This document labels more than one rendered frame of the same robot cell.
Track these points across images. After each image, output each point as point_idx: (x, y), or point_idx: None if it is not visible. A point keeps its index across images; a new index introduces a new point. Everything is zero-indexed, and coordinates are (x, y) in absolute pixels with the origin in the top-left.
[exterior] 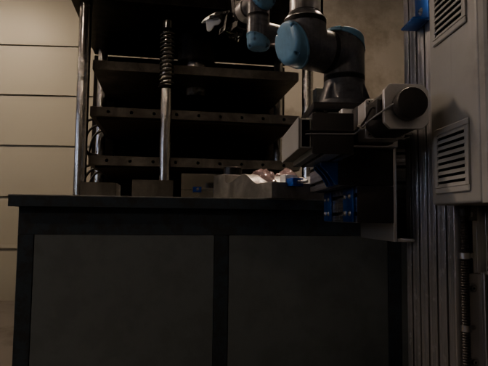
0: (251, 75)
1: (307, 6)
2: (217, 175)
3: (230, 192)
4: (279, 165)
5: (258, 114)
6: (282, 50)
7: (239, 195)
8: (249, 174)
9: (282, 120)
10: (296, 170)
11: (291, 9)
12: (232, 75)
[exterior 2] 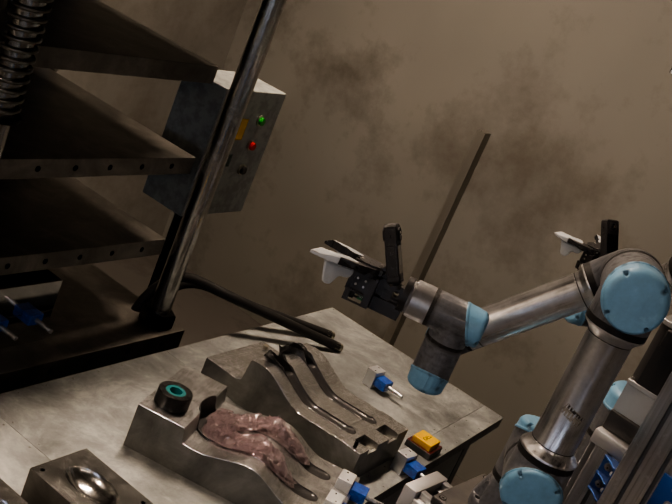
0: (148, 70)
1: (572, 455)
2: (36, 286)
3: (195, 469)
4: (135, 249)
5: (137, 159)
6: (518, 500)
7: (224, 491)
8: (260, 470)
9: (168, 168)
10: (156, 254)
11: (552, 449)
12: (115, 71)
